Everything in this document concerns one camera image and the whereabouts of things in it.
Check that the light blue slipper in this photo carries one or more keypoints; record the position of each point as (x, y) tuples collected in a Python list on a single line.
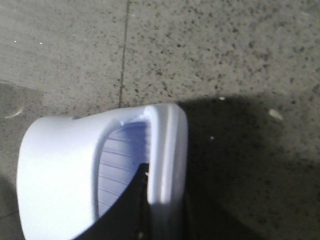
[(71, 171)]

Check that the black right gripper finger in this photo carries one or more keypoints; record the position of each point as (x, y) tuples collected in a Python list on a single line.
[(129, 218)]

